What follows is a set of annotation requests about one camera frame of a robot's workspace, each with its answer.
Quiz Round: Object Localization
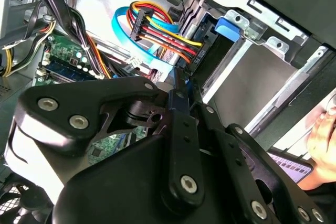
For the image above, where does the hard disk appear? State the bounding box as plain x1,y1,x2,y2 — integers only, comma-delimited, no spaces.
181,14,242,86

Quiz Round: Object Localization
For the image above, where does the person hand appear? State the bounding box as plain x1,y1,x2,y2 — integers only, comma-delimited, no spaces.
305,102,336,190

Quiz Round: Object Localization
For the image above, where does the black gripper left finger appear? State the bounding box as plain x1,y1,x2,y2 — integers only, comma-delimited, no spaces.
15,68,207,209

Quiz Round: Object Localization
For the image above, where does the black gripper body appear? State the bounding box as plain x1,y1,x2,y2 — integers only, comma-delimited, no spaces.
51,134,253,224

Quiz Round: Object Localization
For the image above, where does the blue data wire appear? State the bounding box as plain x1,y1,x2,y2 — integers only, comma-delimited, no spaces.
112,5,194,95

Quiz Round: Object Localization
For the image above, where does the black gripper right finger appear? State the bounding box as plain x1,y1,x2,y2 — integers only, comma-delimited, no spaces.
187,77,330,224

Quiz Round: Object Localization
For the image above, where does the coloured power wire black plug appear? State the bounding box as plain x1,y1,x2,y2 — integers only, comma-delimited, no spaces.
125,0,208,65

